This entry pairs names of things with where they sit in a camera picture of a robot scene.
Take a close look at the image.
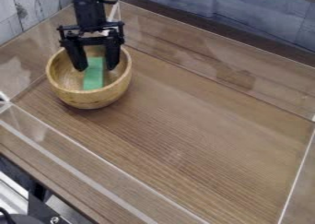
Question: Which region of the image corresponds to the green rectangular block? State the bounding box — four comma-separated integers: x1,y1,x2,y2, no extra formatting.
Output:
83,57,103,90

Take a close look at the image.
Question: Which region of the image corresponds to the wooden bowl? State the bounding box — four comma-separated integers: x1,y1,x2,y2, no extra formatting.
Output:
46,46,132,110

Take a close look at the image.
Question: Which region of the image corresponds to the clear acrylic corner bracket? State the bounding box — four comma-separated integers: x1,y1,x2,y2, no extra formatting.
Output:
106,3,122,22

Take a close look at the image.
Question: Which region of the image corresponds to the black metal clamp bracket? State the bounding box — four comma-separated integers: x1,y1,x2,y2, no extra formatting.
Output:
27,194,70,224

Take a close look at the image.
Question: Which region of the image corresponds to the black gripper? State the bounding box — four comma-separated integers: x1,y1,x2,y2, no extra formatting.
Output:
58,0,124,72

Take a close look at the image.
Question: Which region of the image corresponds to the black cable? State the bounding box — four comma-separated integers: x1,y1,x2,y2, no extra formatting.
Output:
0,206,18,224

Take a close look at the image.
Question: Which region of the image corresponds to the clear acrylic tray wall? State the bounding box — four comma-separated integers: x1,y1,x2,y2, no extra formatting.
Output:
0,5,315,224

